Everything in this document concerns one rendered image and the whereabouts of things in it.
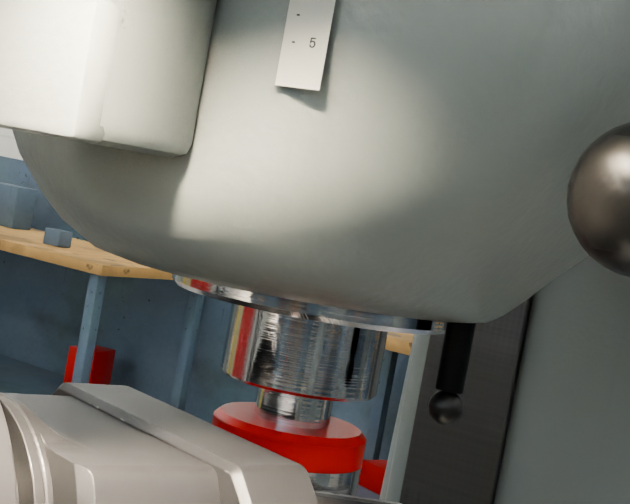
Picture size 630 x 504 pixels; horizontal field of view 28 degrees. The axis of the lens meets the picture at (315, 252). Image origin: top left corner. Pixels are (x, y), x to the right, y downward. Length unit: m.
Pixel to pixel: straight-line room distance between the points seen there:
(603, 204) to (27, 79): 0.12
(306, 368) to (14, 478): 0.10
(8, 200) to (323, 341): 5.83
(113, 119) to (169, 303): 5.60
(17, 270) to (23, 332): 0.32
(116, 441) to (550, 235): 0.12
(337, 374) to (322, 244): 0.08
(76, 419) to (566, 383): 0.44
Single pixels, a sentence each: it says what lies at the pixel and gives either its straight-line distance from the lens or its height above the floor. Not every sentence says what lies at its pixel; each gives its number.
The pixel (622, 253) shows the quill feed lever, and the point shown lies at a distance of 0.23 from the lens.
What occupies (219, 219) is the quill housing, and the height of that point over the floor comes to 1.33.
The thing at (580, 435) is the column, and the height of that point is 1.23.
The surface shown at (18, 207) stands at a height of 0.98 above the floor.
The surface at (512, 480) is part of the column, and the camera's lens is 0.76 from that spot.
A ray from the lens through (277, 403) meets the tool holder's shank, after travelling 0.37.
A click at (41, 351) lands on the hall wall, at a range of 6.43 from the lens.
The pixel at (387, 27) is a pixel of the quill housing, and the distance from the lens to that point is 0.27.
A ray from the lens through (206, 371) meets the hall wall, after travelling 5.73.
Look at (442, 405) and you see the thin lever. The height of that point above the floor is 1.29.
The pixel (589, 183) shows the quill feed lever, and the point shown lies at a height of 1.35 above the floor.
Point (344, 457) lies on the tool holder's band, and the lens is 0.37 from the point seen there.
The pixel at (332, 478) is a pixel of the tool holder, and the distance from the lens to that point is 0.37.
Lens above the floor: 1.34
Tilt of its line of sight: 3 degrees down
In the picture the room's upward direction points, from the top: 10 degrees clockwise
